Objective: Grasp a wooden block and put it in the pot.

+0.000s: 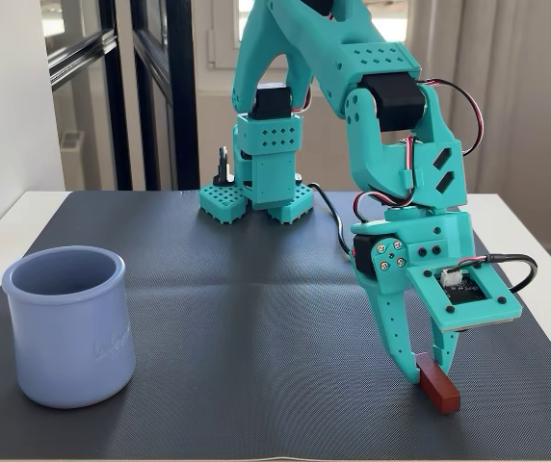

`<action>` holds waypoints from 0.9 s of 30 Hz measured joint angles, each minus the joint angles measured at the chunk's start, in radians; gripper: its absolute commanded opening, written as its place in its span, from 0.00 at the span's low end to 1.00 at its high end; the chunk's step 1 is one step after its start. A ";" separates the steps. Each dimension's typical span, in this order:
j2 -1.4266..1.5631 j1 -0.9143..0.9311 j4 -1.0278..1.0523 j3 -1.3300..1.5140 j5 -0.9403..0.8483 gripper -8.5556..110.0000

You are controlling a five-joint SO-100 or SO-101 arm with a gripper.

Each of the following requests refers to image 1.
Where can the teal wrist camera module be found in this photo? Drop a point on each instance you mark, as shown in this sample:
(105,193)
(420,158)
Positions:
(449,313)

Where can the red wooden block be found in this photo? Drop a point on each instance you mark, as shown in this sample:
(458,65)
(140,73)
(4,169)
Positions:
(441,390)

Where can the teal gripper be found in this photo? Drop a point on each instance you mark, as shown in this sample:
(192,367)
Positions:
(432,241)

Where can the dark grey ribbed mat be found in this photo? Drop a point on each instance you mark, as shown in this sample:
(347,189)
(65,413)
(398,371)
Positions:
(256,337)

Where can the black table clamp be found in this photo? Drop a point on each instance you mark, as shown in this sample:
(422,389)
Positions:
(299,178)
(222,168)

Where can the white radiator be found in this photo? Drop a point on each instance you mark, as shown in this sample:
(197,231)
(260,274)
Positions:
(72,159)

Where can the white curtain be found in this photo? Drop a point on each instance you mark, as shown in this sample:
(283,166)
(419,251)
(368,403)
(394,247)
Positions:
(521,96)

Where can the black framed glass door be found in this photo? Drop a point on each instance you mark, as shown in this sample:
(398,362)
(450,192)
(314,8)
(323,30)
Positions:
(179,96)

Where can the white framed window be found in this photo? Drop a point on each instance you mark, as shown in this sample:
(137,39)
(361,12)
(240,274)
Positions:
(391,19)

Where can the lavender ceramic pot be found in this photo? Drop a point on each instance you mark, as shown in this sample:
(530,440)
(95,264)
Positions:
(68,337)

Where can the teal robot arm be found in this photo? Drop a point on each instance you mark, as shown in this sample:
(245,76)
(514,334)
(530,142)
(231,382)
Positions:
(352,72)

